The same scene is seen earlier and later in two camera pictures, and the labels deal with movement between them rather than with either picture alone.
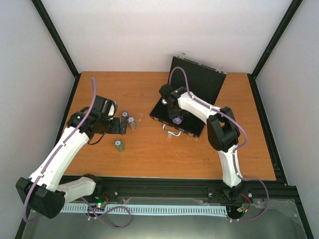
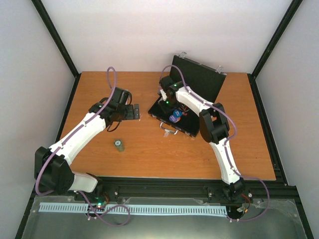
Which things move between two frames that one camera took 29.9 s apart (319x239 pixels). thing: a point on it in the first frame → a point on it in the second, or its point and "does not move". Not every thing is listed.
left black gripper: [116, 129] → [130, 115]
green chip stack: [118, 143] does not move
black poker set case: [204, 82] does not move
